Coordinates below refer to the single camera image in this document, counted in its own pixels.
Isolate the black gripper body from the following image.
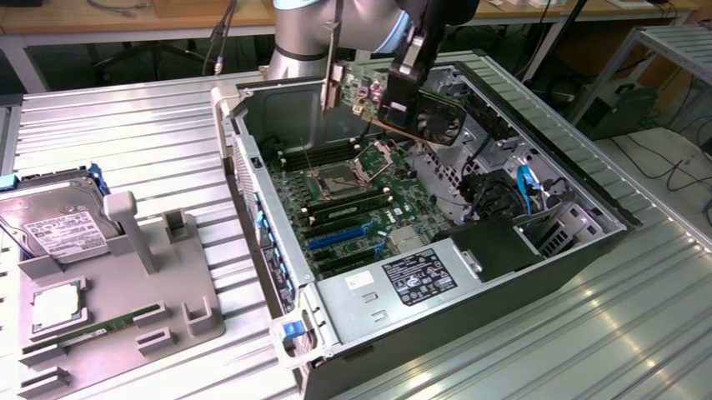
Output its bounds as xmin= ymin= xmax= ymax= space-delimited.
xmin=396 ymin=0 xmax=481 ymax=29

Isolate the green graphics card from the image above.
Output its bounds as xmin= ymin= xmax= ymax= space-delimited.
xmin=320 ymin=18 xmax=469 ymax=148

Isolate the metal socket cover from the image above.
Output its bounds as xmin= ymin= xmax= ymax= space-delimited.
xmin=353 ymin=141 xmax=400 ymax=178

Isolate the perforated metal drive cage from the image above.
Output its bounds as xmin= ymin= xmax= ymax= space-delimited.
xmin=416 ymin=64 xmax=523 ymax=168

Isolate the thin locking lever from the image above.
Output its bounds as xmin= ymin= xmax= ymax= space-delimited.
xmin=300 ymin=135 xmax=317 ymax=174

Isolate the black slanted rod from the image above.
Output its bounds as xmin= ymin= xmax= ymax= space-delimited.
xmin=523 ymin=0 xmax=591 ymax=84

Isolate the CPU socket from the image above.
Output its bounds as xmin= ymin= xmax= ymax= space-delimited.
xmin=314 ymin=164 xmax=372 ymax=197

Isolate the green motherboard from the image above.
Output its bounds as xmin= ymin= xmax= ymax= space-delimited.
xmin=266 ymin=132 xmax=446 ymax=278

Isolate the RAM stick with white label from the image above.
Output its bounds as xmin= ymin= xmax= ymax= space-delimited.
xmin=309 ymin=197 xmax=390 ymax=223

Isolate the silver chipset heat sink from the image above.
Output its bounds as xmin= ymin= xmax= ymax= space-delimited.
xmin=389 ymin=227 xmax=433 ymax=248

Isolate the blue expansion slot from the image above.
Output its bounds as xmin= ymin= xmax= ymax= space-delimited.
xmin=308 ymin=220 xmax=373 ymax=251

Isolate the black expansion slot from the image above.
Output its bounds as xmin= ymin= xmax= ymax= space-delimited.
xmin=320 ymin=245 xmax=385 ymax=270

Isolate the black box device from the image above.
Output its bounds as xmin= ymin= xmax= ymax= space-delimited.
xmin=577 ymin=81 xmax=662 ymax=141

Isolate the black plastic shroud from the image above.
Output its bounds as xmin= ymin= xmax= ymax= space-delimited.
xmin=448 ymin=218 xmax=547 ymax=285

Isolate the metal slat side table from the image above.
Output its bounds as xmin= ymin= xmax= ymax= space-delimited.
xmin=615 ymin=24 xmax=712 ymax=126

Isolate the silver disk bay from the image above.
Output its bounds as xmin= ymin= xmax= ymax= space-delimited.
xmin=511 ymin=199 xmax=628 ymax=262

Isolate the white round table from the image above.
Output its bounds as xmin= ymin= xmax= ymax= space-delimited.
xmin=592 ymin=124 xmax=712 ymax=218

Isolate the black office chair base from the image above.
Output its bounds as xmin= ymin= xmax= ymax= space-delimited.
xmin=88 ymin=39 xmax=222 ymax=84

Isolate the silver power supply unit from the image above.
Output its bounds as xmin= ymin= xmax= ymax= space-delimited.
xmin=310 ymin=237 xmax=491 ymax=349

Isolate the wooden desk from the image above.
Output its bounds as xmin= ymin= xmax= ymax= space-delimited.
xmin=0 ymin=0 xmax=700 ymax=47

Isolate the open grey PC case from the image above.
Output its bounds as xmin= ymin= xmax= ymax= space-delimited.
xmin=210 ymin=60 xmax=646 ymax=400

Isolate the grey parts rack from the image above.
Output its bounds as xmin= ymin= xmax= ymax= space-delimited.
xmin=15 ymin=189 xmax=229 ymax=396

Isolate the hard disk in blue caddy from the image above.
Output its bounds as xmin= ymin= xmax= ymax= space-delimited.
xmin=0 ymin=161 xmax=123 ymax=264

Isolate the green RAM stick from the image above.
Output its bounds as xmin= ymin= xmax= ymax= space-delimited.
xmin=20 ymin=305 xmax=163 ymax=356

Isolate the silver CPU chip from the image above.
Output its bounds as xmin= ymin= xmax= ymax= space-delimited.
xmin=30 ymin=286 xmax=83 ymax=331

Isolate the black wire bundle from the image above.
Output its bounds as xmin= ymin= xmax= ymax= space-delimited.
xmin=460 ymin=171 xmax=528 ymax=222

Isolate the blue disk wire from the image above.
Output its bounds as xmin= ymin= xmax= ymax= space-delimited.
xmin=515 ymin=163 xmax=544 ymax=218

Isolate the black hanging cable with connector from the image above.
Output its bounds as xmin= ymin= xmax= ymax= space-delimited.
xmin=202 ymin=0 xmax=237 ymax=77

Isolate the black cable on white table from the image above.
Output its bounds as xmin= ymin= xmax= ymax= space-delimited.
xmin=609 ymin=135 xmax=712 ymax=193

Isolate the grey coiled cable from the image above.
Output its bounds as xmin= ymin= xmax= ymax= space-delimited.
xmin=86 ymin=0 xmax=151 ymax=18

